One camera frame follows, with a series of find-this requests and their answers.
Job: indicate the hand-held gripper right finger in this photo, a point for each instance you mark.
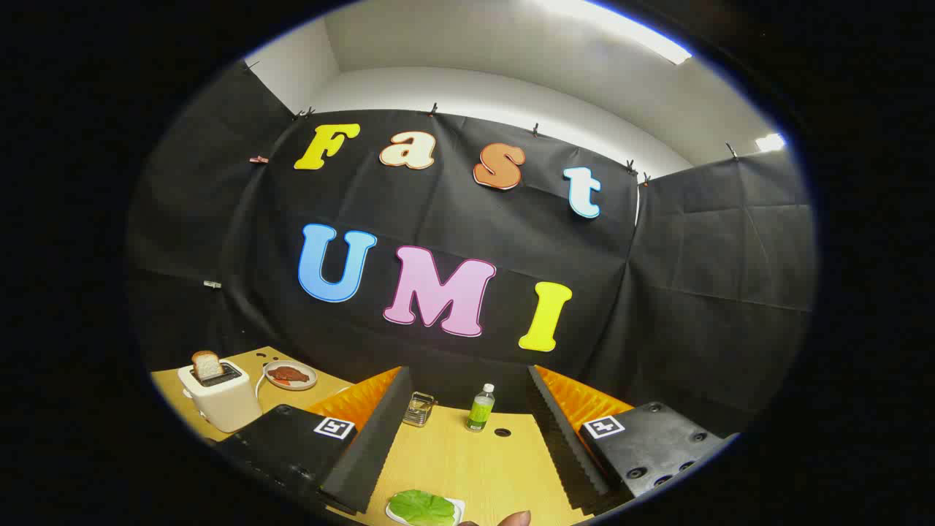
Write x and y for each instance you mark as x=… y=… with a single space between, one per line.
x=570 y=453

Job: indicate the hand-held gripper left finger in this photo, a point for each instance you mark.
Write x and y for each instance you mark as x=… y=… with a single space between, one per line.
x=372 y=453

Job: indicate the green lettuce leaf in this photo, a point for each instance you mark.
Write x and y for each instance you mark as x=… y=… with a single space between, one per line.
x=420 y=508

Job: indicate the toasted bread slice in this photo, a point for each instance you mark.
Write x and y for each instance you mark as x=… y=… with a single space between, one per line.
x=207 y=365

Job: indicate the small round white plate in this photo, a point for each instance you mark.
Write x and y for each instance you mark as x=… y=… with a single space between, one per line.
x=311 y=376

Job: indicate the green drink bottle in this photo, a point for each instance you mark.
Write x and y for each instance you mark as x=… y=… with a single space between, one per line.
x=480 y=413

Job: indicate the white rounded square plate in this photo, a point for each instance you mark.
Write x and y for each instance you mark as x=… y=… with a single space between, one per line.
x=459 y=505

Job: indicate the brown meat piece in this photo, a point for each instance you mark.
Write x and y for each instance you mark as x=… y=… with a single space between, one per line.
x=288 y=374

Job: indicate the white toaster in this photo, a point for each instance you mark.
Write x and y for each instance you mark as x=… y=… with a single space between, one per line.
x=230 y=402

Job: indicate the black backdrop cloth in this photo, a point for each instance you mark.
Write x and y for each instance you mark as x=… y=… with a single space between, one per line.
x=657 y=292

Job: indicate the small ceiling light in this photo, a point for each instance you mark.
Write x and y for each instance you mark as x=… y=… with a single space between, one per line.
x=770 y=142

